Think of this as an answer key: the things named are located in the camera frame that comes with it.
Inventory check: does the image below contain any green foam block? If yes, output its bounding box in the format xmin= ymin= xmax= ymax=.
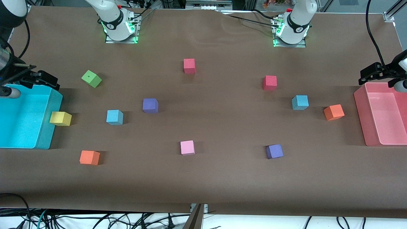
xmin=81 ymin=70 xmax=102 ymax=88

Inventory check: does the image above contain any red foam block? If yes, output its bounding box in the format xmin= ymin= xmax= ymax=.
xmin=183 ymin=59 xmax=196 ymax=74
xmin=263 ymin=75 xmax=277 ymax=91

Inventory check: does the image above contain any brown table cloth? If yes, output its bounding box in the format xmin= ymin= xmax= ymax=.
xmin=0 ymin=6 xmax=407 ymax=219

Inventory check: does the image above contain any teal cable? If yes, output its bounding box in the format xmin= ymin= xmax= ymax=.
xmin=36 ymin=209 xmax=49 ymax=229

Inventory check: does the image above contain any small metal bracket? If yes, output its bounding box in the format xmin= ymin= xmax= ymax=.
xmin=190 ymin=203 xmax=209 ymax=213

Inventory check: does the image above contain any grey metal rack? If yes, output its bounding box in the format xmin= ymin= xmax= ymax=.
xmin=186 ymin=0 xmax=233 ymax=10

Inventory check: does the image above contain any orange foam block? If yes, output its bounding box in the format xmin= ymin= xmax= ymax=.
xmin=79 ymin=150 xmax=100 ymax=166
xmin=324 ymin=104 xmax=345 ymax=121

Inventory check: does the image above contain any yellow foam block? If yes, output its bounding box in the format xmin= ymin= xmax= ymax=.
xmin=50 ymin=111 xmax=72 ymax=127

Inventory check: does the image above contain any cyan plastic bin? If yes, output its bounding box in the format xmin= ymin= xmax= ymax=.
xmin=0 ymin=84 xmax=63 ymax=150

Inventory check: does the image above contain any pink foam block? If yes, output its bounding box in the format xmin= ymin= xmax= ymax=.
xmin=180 ymin=140 xmax=195 ymax=156

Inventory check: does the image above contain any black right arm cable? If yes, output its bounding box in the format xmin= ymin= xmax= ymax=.
xmin=6 ymin=18 xmax=31 ymax=59

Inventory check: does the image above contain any purple foam block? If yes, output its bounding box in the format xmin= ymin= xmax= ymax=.
xmin=266 ymin=144 xmax=284 ymax=159
xmin=142 ymin=98 xmax=159 ymax=114

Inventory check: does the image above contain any light blue foam block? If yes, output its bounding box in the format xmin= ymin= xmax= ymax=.
xmin=292 ymin=95 xmax=309 ymax=110
xmin=106 ymin=110 xmax=124 ymax=125

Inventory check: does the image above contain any pink plastic bin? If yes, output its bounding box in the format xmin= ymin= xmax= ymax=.
xmin=354 ymin=82 xmax=407 ymax=147

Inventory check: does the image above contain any aluminium frame profile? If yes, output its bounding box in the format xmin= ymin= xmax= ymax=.
xmin=386 ymin=0 xmax=407 ymax=18

